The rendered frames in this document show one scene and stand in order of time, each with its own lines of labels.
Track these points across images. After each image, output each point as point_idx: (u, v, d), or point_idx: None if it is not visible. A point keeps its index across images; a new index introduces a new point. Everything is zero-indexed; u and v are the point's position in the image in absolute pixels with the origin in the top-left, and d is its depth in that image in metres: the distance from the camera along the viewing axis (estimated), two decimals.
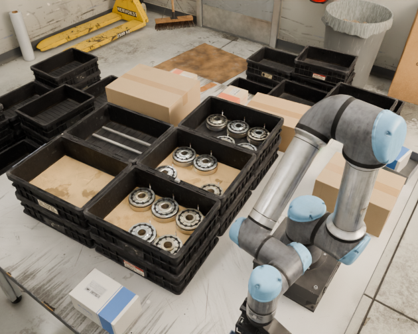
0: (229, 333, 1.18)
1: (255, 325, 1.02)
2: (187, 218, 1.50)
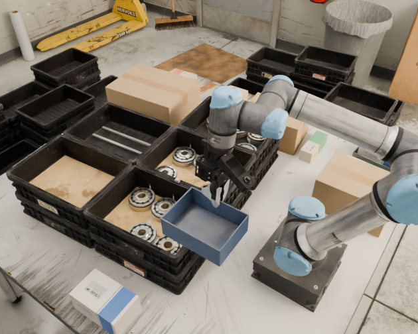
0: (189, 189, 1.21)
1: (213, 152, 1.06)
2: None
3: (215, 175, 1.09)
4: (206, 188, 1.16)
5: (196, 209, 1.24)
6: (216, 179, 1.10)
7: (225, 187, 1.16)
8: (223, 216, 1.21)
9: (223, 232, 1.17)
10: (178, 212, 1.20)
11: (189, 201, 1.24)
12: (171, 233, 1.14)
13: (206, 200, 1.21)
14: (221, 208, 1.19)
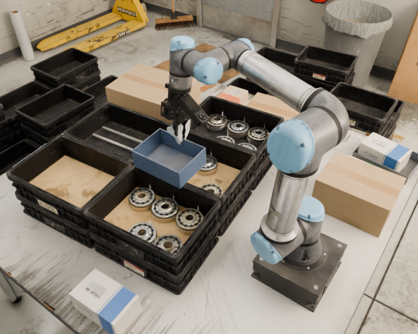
0: (157, 130, 1.43)
1: (173, 93, 1.29)
2: (187, 218, 1.50)
3: (176, 112, 1.31)
4: (170, 126, 1.38)
5: (164, 148, 1.46)
6: (177, 116, 1.32)
7: (187, 126, 1.39)
8: (186, 152, 1.43)
9: (186, 165, 1.39)
10: (147, 148, 1.42)
11: (158, 141, 1.46)
12: (141, 164, 1.36)
13: (172, 139, 1.43)
14: (184, 145, 1.41)
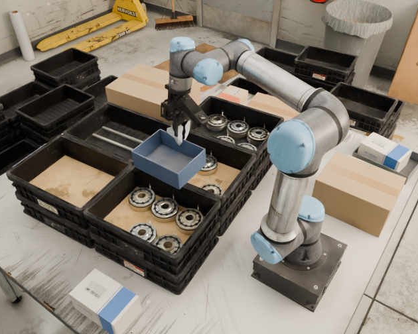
0: (157, 130, 1.43)
1: (173, 93, 1.29)
2: (187, 218, 1.50)
3: (176, 114, 1.31)
4: (170, 128, 1.38)
5: (164, 148, 1.46)
6: (177, 118, 1.33)
7: (187, 127, 1.39)
8: (186, 153, 1.43)
9: (185, 166, 1.39)
10: (147, 149, 1.42)
11: (158, 142, 1.46)
12: (140, 164, 1.36)
13: (172, 140, 1.43)
14: (184, 146, 1.41)
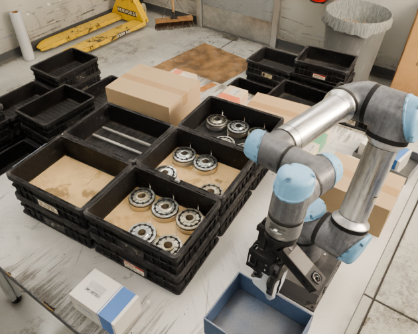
0: (236, 274, 0.99)
1: (274, 244, 0.84)
2: (187, 218, 1.50)
3: (275, 270, 0.87)
4: (259, 279, 0.94)
5: (243, 297, 1.02)
6: (275, 274, 0.88)
7: (283, 278, 0.94)
8: (278, 309, 0.98)
9: (280, 333, 0.95)
10: (222, 303, 0.98)
11: (235, 287, 1.01)
12: None
13: (257, 289, 0.99)
14: (276, 301, 0.97)
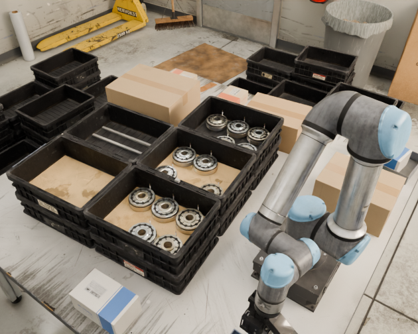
0: (231, 331, 1.19)
1: (261, 315, 1.04)
2: (187, 218, 1.50)
3: None
4: None
5: None
6: None
7: None
8: None
9: None
10: None
11: None
12: None
13: None
14: None
